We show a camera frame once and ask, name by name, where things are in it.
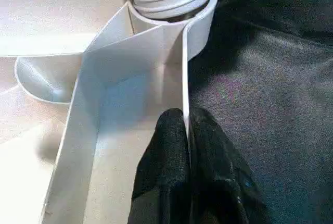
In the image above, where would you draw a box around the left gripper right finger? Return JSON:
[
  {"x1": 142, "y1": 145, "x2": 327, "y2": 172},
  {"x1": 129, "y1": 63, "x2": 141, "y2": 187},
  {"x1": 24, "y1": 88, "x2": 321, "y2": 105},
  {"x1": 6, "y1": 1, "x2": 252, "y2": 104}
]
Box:
[{"x1": 187, "y1": 106, "x2": 266, "y2": 224}]

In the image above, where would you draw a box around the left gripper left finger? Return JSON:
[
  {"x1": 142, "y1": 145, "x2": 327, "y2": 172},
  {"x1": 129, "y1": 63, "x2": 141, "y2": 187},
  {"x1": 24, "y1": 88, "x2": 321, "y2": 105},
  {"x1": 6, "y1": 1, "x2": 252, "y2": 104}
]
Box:
[{"x1": 131, "y1": 108, "x2": 193, "y2": 224}]

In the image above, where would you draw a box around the white plastic table top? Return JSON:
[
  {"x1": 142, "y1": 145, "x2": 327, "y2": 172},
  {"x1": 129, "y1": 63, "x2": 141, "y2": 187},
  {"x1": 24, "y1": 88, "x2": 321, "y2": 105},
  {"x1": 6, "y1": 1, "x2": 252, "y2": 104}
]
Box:
[{"x1": 0, "y1": 0, "x2": 219, "y2": 224}]

